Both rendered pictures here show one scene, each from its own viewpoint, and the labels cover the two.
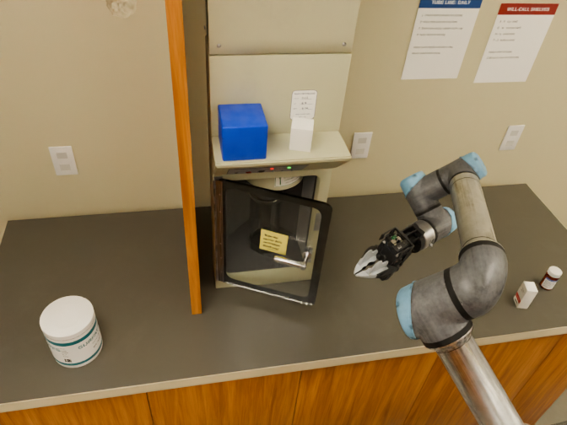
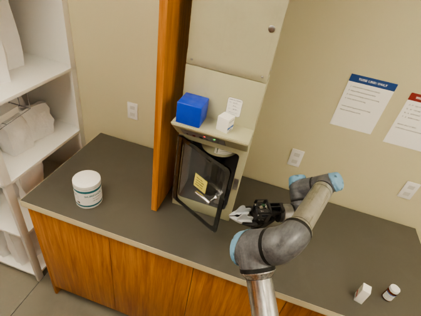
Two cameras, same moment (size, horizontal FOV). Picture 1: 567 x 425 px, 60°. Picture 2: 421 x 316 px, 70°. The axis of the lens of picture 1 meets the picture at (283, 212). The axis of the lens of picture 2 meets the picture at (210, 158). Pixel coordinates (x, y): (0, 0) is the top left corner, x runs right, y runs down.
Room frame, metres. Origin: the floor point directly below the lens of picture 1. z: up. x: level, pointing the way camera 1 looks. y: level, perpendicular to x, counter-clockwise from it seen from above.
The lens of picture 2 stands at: (0.04, -0.43, 2.13)
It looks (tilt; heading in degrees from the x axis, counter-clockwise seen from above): 37 degrees down; 25
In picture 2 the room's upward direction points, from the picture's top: 10 degrees clockwise
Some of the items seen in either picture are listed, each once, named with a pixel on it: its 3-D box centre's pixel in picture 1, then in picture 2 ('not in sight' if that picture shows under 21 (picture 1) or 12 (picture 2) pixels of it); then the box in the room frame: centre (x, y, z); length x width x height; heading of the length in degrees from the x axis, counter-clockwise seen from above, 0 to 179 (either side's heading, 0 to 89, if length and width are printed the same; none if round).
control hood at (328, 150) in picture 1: (279, 163); (211, 136); (0.97, 0.02, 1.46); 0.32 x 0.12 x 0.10; 105
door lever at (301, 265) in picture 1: (292, 258); (205, 195); (0.91, -0.04, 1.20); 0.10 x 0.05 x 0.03; 78
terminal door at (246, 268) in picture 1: (269, 246); (198, 185); (0.95, 0.03, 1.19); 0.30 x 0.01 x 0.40; 78
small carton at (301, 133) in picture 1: (301, 134); (225, 122); (0.99, -0.02, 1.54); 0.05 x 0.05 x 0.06; 88
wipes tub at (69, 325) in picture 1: (72, 331); (88, 189); (0.74, 0.53, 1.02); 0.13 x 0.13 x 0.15
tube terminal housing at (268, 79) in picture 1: (265, 164); (217, 140); (1.15, 0.07, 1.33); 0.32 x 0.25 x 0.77; 105
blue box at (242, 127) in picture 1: (241, 131); (192, 110); (0.95, 0.11, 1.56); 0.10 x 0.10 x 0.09; 15
